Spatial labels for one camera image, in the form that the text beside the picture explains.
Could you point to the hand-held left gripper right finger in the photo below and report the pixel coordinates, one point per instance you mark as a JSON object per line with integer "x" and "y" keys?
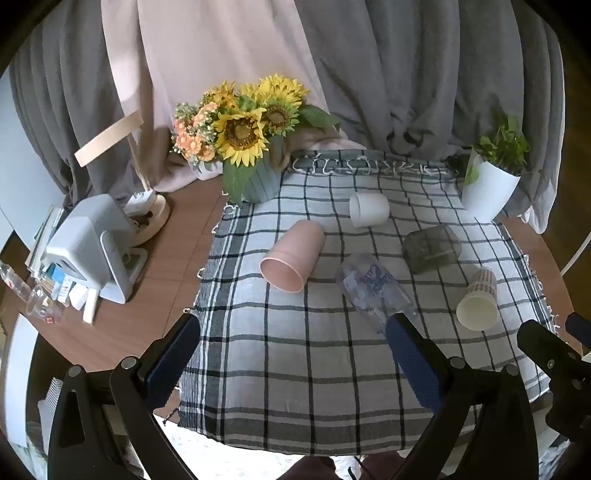
{"x": 412, "y": 364}

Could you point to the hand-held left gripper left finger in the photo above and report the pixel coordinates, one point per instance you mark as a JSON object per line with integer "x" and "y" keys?
{"x": 170, "y": 364}

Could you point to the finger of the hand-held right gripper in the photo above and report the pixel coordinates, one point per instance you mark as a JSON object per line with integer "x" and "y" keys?
{"x": 581, "y": 328}
{"x": 547, "y": 344}

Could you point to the clear printed plastic cup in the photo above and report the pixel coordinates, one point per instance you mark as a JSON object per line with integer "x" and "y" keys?
{"x": 369, "y": 286}

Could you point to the patterned paper cup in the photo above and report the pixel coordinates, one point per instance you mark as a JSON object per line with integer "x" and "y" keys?
{"x": 480, "y": 300}

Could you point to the grey translucent cup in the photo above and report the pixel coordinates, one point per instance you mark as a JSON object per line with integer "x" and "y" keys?
{"x": 431, "y": 249}

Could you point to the small clear plastic cup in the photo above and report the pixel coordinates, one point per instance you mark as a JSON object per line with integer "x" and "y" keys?
{"x": 41, "y": 304}

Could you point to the white cup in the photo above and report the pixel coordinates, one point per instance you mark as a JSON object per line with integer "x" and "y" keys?
{"x": 368, "y": 208}

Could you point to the pink cup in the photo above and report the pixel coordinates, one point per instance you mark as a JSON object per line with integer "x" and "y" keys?
{"x": 291, "y": 256}

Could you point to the grey checked cloth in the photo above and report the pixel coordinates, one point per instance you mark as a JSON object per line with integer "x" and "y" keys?
{"x": 286, "y": 360}

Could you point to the small printed cartons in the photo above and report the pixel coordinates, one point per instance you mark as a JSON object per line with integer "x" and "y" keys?
{"x": 64, "y": 290}

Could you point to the round wooden base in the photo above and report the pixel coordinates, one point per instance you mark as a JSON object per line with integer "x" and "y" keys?
{"x": 154, "y": 224}

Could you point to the white box-shaped appliance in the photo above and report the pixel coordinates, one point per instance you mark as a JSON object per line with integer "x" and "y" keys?
{"x": 90, "y": 244}

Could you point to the white plant pot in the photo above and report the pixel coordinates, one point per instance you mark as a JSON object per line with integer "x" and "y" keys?
{"x": 489, "y": 194}

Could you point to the white power plug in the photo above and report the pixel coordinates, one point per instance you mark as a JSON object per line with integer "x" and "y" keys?
{"x": 141, "y": 201}

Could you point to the clear plastic bottle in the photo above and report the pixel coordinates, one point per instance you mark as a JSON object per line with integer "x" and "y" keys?
{"x": 14, "y": 281}

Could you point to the stack of books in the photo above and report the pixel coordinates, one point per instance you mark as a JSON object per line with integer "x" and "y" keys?
{"x": 44, "y": 240}

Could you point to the green potted plant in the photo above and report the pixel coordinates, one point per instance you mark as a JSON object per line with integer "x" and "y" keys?
{"x": 503, "y": 145}

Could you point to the grey ribbed vase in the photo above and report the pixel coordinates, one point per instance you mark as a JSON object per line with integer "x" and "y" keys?
{"x": 263, "y": 180}

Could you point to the orange flower bouquet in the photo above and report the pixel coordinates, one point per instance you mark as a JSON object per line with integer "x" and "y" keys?
{"x": 191, "y": 134}

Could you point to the sunflower bouquet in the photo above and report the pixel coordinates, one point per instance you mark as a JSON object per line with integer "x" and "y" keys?
{"x": 242, "y": 131}

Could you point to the grey curtain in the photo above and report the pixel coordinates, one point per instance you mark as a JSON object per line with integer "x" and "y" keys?
{"x": 415, "y": 69}

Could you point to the pale pink curtain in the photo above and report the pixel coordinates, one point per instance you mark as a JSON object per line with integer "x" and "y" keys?
{"x": 207, "y": 50}

